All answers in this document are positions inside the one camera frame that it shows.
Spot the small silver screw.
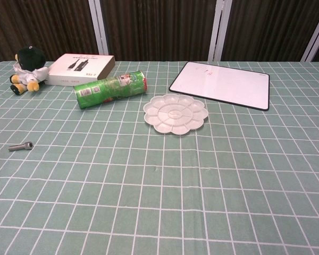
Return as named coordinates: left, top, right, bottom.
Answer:
left=8, top=141, right=35, bottom=152

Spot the white flower-shaped paint palette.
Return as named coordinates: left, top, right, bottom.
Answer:
left=143, top=94, right=210, bottom=136

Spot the green checked tablecloth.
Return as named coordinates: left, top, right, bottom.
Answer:
left=0, top=60, right=319, bottom=255

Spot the green chip can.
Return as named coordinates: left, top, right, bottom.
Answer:
left=73, top=70, right=149, bottom=110

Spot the white cardboard product box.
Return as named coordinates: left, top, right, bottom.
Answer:
left=48, top=53, right=116, bottom=87

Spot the plush toy with black head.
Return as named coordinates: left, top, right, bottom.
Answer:
left=10, top=45, right=49, bottom=96

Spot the white board with black frame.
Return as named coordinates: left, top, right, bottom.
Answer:
left=169, top=61, right=271, bottom=111

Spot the white screen frame post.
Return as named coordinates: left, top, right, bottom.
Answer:
left=88, top=0, right=110, bottom=56
left=301, top=10, right=319, bottom=63
left=208, top=0, right=231, bottom=62

